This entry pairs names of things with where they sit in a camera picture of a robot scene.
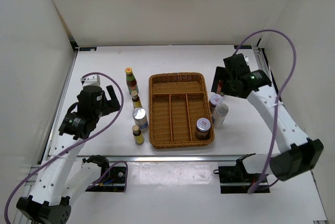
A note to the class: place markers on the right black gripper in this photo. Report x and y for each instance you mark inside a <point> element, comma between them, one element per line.
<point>220,74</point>

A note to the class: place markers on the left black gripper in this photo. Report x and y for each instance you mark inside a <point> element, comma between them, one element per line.
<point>111,105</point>

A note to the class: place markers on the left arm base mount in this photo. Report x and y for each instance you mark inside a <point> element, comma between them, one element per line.
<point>114,176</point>

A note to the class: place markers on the green label sauce bottle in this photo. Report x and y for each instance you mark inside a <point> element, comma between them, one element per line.
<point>131,80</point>

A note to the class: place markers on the woven wicker divided basket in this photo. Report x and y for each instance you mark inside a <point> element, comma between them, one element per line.
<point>176,102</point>

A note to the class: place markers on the front aluminium rail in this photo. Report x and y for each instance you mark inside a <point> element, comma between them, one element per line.
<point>173,158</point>

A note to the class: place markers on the left blue table label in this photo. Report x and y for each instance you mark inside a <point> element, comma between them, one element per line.
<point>87,49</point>

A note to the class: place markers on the small yellow cork bottle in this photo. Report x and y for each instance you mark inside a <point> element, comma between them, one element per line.
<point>137,134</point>

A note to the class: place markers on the red label sauce bottle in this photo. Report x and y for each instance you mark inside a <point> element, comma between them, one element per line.
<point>219,88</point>

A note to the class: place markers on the right blue table label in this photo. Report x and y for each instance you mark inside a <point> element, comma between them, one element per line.
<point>242,47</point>

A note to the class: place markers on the silver lid blue can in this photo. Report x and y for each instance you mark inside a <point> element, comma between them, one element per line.
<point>140,118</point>

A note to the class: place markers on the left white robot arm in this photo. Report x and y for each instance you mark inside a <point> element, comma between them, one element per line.
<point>51,199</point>

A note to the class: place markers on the brown jar white lid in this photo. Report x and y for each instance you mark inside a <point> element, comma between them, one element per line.
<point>203,126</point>
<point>215,100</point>

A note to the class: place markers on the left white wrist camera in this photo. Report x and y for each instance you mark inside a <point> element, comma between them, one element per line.
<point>91,80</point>

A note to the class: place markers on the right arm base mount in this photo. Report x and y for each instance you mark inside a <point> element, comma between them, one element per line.
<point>238,178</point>

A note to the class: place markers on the blue table label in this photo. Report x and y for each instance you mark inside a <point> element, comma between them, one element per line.
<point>87,49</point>
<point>242,47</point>

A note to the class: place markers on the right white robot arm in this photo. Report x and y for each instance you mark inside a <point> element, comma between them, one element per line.
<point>297,152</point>

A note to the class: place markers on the small brown cork bottle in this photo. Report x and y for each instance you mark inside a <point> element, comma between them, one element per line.
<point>136,100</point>

